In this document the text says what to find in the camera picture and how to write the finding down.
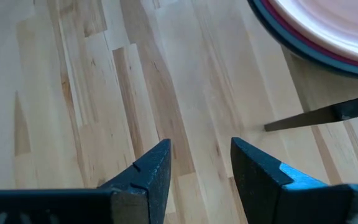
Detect blue plate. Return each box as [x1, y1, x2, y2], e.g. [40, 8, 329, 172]
[246, 0, 358, 83]

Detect wooden shelf with black frame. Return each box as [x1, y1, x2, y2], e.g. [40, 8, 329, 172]
[264, 46, 358, 133]

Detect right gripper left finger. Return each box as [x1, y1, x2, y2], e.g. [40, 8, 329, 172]
[0, 138, 172, 224]

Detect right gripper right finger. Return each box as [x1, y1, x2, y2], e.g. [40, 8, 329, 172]
[230, 136, 358, 224]

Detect pink plate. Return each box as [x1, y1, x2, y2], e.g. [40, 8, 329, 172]
[267, 0, 358, 68]

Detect magenta plate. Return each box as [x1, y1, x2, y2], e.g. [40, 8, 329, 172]
[259, 0, 358, 72]

